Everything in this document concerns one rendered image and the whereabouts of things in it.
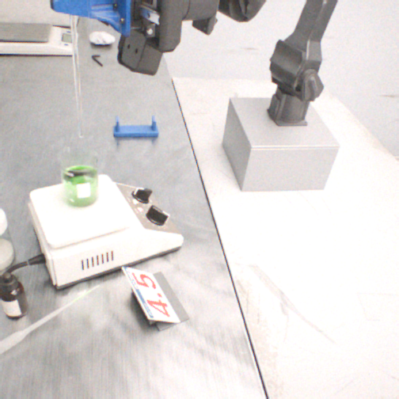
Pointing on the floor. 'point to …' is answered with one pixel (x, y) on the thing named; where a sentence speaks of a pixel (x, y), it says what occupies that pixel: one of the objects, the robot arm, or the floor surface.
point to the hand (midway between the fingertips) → (83, 3)
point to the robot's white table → (308, 253)
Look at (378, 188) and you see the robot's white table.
